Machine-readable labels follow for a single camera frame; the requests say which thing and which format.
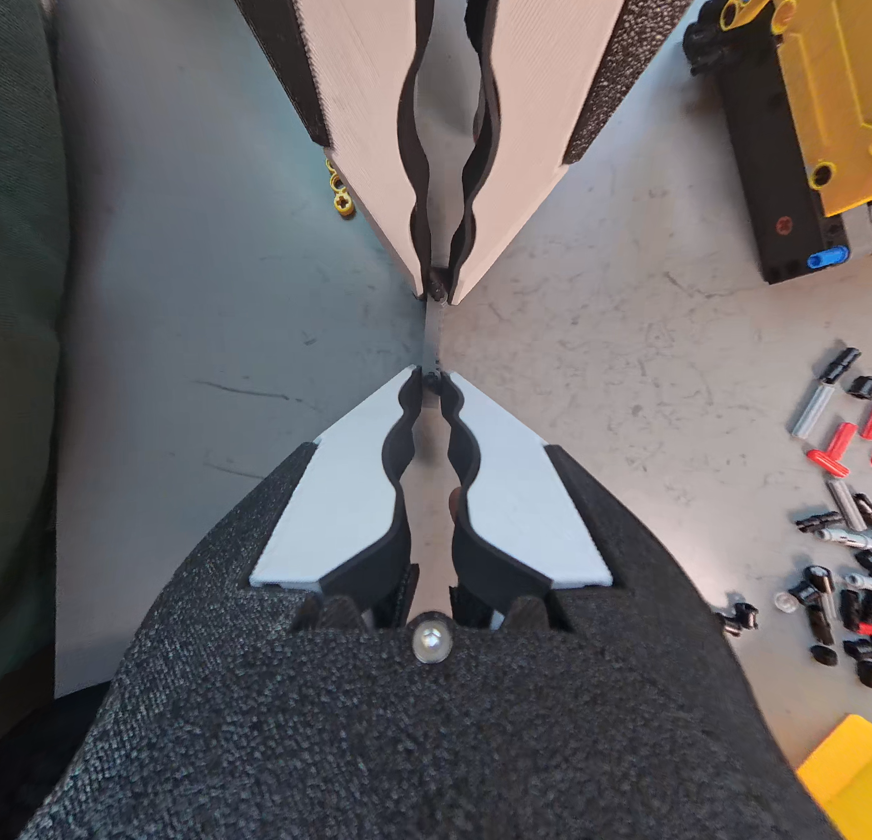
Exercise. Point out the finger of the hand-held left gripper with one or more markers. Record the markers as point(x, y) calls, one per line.
point(545, 104)
point(361, 104)

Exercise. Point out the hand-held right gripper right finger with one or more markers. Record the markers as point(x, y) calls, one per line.
point(531, 513)

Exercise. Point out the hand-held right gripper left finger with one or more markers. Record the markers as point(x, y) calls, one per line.
point(334, 513)

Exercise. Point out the grey lego gear rack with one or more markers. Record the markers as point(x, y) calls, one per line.
point(434, 336)

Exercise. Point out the yellow black lego model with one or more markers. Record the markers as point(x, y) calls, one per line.
point(817, 104)

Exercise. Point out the yellow plastic bin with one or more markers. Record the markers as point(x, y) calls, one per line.
point(841, 772)

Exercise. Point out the yellow lego beam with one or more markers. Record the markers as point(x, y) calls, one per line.
point(340, 196)

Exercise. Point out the pile of small lego pins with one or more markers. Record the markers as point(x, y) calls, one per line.
point(831, 547)

